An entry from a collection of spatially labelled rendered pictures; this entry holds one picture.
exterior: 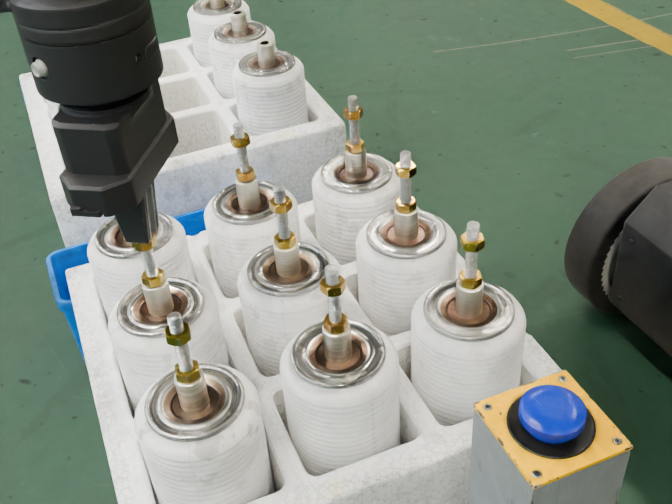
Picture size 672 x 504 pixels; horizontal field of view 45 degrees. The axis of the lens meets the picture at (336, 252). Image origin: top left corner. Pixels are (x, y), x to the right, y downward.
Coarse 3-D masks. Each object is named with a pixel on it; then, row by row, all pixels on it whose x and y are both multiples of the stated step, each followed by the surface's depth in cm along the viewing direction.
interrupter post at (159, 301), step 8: (144, 288) 68; (152, 288) 68; (160, 288) 68; (168, 288) 69; (152, 296) 68; (160, 296) 68; (168, 296) 69; (152, 304) 69; (160, 304) 69; (168, 304) 69; (152, 312) 70; (160, 312) 69; (168, 312) 70
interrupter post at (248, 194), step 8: (256, 176) 81; (240, 184) 80; (248, 184) 80; (256, 184) 80; (240, 192) 80; (248, 192) 80; (256, 192) 81; (240, 200) 81; (248, 200) 81; (256, 200) 81; (248, 208) 81
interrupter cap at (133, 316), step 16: (176, 288) 72; (192, 288) 72; (128, 304) 71; (144, 304) 71; (176, 304) 71; (192, 304) 70; (128, 320) 69; (144, 320) 69; (160, 320) 69; (192, 320) 69; (144, 336) 68; (160, 336) 67
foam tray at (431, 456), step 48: (192, 240) 90; (96, 288) 85; (96, 336) 79; (240, 336) 77; (528, 336) 75; (96, 384) 74; (288, 432) 76; (432, 432) 67; (144, 480) 65; (288, 480) 64; (336, 480) 64; (384, 480) 64; (432, 480) 66
